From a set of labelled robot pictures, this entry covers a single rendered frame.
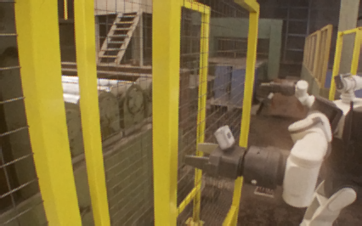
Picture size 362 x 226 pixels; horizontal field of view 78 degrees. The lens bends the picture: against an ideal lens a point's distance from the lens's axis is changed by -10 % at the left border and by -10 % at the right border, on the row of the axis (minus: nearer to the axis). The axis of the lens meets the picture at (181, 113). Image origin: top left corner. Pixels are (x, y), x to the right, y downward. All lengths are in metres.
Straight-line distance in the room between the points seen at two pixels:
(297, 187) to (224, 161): 0.16
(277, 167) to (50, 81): 0.45
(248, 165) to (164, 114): 0.23
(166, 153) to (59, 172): 0.27
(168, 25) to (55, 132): 0.32
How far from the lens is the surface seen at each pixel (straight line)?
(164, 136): 0.62
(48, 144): 0.45
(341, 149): 1.19
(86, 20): 0.90
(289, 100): 5.73
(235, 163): 0.55
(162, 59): 0.58
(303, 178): 0.56
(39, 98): 0.43
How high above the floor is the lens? 1.60
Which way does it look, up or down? 16 degrees down
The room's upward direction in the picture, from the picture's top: 1 degrees clockwise
